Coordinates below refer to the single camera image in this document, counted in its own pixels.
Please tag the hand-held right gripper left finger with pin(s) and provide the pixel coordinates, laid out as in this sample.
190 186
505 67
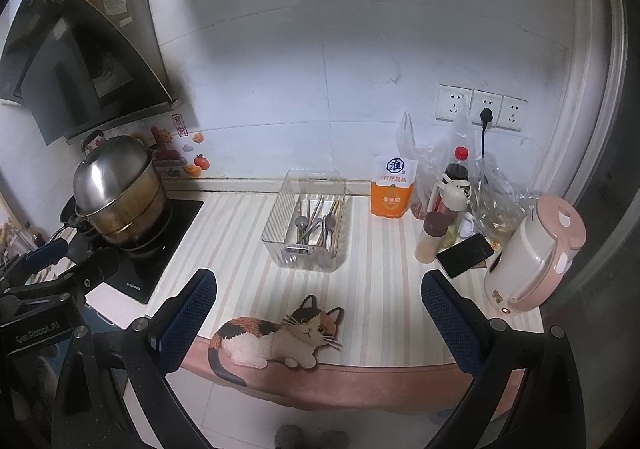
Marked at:
192 311

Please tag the orange and white salt bag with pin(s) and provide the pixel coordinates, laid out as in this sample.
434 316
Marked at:
392 196

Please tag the cat print on mat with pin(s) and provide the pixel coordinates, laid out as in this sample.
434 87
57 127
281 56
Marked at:
260 339

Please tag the steel spoon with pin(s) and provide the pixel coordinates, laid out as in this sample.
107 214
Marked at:
301 226
331 224

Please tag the striped table mat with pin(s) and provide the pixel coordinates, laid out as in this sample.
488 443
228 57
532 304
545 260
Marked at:
380 289

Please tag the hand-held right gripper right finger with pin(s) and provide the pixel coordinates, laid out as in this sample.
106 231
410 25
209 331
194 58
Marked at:
445 321

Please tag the steel chopsticks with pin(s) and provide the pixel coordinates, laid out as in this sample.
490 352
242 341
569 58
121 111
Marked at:
316 209

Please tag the colourful wall stickers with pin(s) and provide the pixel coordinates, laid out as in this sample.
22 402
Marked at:
170 154

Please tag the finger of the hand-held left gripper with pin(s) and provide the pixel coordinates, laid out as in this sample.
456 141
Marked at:
47 252
95 269

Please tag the clear plastic bag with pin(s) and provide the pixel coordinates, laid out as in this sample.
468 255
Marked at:
407 144
505 189

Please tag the pink electric kettle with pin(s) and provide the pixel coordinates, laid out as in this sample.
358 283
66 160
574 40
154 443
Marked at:
530 254

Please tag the seasoning bottle brown cap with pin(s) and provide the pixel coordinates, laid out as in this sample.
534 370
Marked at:
431 239

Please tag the black range hood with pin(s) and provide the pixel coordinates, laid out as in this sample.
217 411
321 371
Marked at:
75 54

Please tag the steel pot lid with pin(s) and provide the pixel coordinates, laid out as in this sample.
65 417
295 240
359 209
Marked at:
112 174

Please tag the black smartphone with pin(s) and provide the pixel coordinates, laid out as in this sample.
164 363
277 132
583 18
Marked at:
465 255

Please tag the black induction cooktop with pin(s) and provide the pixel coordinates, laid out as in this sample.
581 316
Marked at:
150 274

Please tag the white wall socket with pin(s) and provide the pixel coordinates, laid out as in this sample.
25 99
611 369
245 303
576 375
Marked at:
492 101
514 114
452 103

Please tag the steel stockpot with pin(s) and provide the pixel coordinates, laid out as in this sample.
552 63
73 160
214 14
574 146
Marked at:
132 211

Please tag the clear plastic utensil organizer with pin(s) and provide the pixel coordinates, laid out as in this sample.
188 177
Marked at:
280 229

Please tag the dark bottle red cap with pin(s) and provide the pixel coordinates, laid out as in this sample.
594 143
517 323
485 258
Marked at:
457 169

